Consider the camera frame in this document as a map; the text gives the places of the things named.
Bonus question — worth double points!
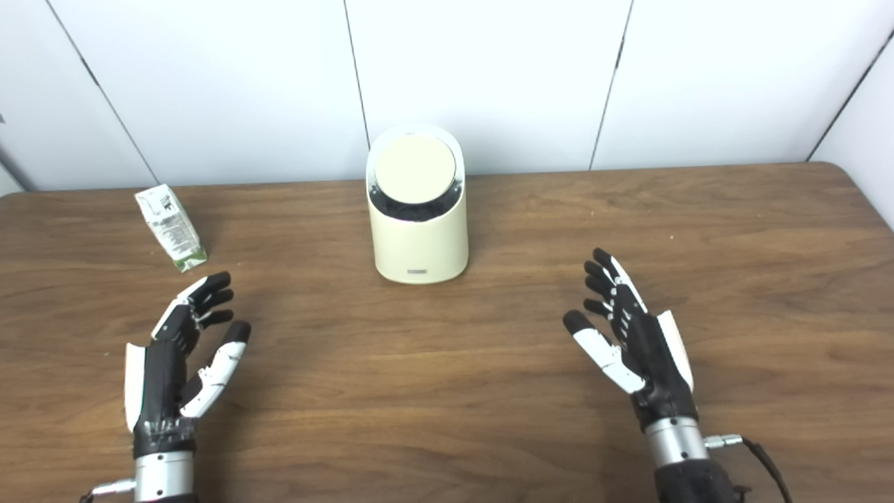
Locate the cream-colored round bin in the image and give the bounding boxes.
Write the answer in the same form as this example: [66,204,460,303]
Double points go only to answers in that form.
[365,124,469,285]

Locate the cream round bin lid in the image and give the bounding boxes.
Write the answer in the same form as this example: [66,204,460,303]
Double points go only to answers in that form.
[374,135,457,205]

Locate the white green milk carton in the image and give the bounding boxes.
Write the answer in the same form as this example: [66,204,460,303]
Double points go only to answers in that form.
[134,184,209,273]

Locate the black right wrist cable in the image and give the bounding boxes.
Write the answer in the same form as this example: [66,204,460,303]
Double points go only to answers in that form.
[704,433,794,503]

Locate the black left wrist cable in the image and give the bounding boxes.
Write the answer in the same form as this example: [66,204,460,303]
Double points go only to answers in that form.
[78,478,138,503]

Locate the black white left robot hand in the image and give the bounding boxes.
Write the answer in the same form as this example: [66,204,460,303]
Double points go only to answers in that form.
[124,271,252,458]

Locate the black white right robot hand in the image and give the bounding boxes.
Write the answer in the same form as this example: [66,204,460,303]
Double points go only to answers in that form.
[563,248,699,430]

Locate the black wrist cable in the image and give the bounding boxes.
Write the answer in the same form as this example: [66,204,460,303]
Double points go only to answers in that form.
[704,433,794,503]
[78,478,138,503]

